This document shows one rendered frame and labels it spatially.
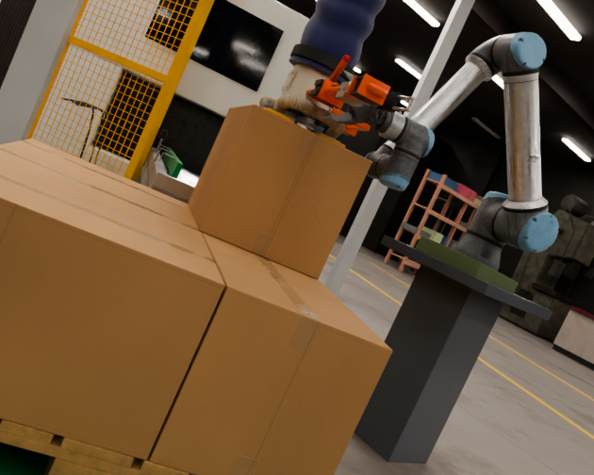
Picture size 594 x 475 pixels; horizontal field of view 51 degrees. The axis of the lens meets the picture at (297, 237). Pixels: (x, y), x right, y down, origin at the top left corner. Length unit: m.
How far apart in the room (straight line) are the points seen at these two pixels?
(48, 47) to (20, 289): 2.02
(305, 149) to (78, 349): 0.91
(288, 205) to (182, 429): 0.79
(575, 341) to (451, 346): 9.96
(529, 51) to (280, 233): 0.99
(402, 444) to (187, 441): 1.23
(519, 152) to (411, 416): 1.01
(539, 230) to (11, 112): 2.32
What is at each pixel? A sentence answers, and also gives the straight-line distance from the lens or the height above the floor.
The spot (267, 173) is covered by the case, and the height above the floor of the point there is 0.78.
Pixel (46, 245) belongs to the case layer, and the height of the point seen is 0.49.
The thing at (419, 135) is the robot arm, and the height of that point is 1.08.
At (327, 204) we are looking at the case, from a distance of 1.88.
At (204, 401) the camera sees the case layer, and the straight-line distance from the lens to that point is 1.33.
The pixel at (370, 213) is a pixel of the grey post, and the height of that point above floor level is 0.82.
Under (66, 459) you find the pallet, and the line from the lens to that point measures 1.38.
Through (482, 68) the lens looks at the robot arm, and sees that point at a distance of 2.27.
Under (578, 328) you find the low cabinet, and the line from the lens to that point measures 12.29.
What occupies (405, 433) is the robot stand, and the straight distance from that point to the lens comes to 2.42.
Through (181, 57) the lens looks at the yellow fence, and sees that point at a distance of 3.21.
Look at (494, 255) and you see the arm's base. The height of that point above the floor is 0.85.
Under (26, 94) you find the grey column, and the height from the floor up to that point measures 0.65.
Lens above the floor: 0.78
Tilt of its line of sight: 4 degrees down
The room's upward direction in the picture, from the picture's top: 25 degrees clockwise
